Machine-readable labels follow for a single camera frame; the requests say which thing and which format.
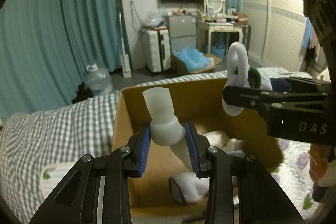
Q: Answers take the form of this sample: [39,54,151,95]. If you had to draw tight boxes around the white green plush toy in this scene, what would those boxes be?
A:
[222,41,274,117]

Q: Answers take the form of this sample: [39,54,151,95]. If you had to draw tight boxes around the white sock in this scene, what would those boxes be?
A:
[143,87,193,171]
[169,172,210,205]

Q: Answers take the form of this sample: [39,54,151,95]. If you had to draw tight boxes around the operator hand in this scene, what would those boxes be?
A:
[309,144,335,187]

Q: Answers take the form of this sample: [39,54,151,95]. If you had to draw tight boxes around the hanging clothes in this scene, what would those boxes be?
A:
[301,18,321,62]

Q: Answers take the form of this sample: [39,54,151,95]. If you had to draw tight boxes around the white sock in box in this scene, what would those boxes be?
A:
[169,172,210,205]

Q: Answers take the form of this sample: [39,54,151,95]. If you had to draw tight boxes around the white floral quilt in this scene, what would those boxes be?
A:
[271,139,318,220]

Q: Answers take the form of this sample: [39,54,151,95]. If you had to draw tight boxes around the blue plastic bag pile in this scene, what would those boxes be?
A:
[173,43,215,72]

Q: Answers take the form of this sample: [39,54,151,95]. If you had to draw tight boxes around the grey checkered bedsheet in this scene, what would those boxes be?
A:
[0,66,313,224]

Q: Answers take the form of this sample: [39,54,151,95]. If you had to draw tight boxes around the floor cardboard box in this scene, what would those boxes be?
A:
[172,53,223,76]

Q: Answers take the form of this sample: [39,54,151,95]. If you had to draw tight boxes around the open cardboard box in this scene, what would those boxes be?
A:
[111,77,284,219]

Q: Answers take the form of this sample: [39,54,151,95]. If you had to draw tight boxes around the white dressing table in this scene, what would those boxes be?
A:
[196,11,251,53]

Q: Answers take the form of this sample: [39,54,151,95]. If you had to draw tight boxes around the white louvered wardrobe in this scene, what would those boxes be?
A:
[241,0,306,71]

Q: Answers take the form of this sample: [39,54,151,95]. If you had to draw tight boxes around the white suitcase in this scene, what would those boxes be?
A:
[142,29,171,73]

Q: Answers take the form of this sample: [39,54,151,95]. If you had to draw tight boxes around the clear water jug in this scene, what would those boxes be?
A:
[84,64,113,97]

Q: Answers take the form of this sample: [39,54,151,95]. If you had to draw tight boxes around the clear plastic bag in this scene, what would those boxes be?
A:
[145,11,165,28]

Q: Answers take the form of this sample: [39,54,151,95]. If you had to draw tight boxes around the green curtain left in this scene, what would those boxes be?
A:
[1,0,127,120]

